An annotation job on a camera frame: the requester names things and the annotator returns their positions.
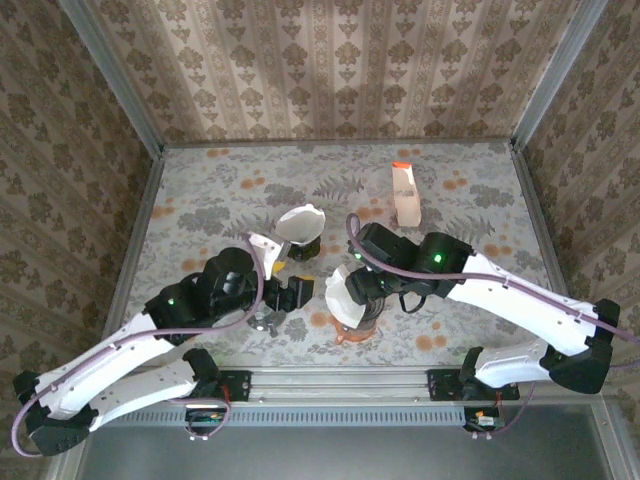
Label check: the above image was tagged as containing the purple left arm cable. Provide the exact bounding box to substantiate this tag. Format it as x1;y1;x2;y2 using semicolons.
10;234;266;459

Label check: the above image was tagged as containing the floral patterned table cover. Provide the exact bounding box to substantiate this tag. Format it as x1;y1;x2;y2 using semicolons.
112;143;581;369

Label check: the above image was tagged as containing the orange white filter pack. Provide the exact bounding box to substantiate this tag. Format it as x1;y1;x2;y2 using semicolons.
391;160;423;229

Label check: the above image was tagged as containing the orange translucent dripper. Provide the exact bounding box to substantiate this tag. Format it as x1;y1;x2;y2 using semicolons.
333;319;380;347

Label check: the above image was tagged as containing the aluminium table end rail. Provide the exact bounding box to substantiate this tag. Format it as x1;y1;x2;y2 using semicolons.
159;138;516;150

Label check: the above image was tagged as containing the grey slotted cable duct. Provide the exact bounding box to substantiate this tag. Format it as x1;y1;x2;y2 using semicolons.
99;403;469;427

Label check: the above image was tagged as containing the small connector board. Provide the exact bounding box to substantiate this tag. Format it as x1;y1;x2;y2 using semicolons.
183;407;227;442
462;405;506;441

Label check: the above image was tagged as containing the aluminium table edge rail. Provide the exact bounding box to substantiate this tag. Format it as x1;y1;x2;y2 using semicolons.
74;364;614;406

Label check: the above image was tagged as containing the thin black cable loop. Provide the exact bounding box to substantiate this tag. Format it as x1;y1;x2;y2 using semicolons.
398;292;426;315

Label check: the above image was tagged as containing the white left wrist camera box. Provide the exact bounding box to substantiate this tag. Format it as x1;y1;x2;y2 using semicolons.
248;232;290;280

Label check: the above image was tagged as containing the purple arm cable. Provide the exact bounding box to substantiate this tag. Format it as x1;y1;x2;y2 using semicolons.
346;213;640;441
10;234;266;459

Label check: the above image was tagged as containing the aluminium table side rail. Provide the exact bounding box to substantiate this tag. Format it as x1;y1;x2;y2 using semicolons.
94;149;166;366
509;142;591;364

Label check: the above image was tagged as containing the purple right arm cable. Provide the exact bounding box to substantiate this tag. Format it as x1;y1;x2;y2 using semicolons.
346;213;640;441

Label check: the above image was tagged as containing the aluminium frame post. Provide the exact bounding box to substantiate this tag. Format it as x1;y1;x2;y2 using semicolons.
509;0;599;151
57;0;166;156

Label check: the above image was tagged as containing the blue-grey translucent dripper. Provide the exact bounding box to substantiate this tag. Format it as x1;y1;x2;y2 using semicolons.
248;309;282;337

